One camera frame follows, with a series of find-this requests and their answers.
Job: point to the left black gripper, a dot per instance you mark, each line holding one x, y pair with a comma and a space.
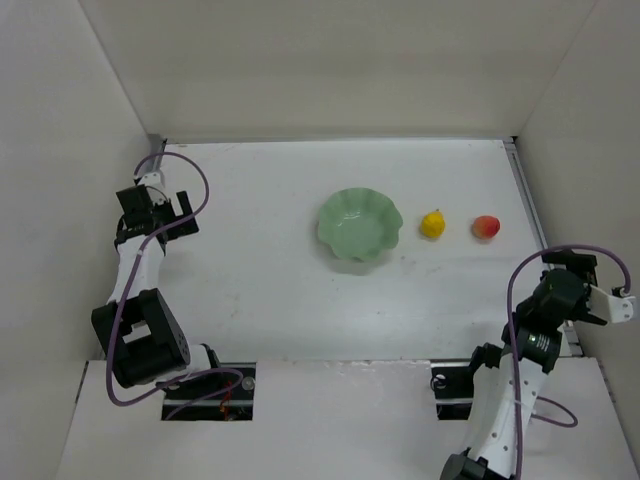
175, 223

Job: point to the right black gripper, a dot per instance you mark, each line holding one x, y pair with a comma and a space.
570, 257

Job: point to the red orange fake peach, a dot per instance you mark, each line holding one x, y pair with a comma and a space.
485, 227

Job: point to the yellow fake pear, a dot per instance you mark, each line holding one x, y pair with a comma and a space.
433, 225

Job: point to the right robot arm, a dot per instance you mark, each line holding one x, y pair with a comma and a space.
507, 379

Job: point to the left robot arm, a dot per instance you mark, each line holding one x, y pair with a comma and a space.
150, 344

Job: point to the green wavy fruit bowl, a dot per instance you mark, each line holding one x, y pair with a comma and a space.
359, 224

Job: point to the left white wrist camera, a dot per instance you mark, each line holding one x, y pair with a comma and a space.
154, 179

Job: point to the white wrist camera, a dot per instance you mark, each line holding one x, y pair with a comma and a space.
154, 179
610, 308

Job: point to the left aluminium table rail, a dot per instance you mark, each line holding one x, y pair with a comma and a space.
157, 145

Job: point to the aluminium table rail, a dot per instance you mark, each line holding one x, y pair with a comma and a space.
571, 346
157, 145

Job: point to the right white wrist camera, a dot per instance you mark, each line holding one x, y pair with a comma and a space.
610, 308

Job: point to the right aluminium table rail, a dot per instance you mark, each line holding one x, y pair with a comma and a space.
571, 346

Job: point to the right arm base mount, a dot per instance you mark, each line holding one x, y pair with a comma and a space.
452, 385

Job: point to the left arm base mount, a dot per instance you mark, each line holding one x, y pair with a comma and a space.
218, 398

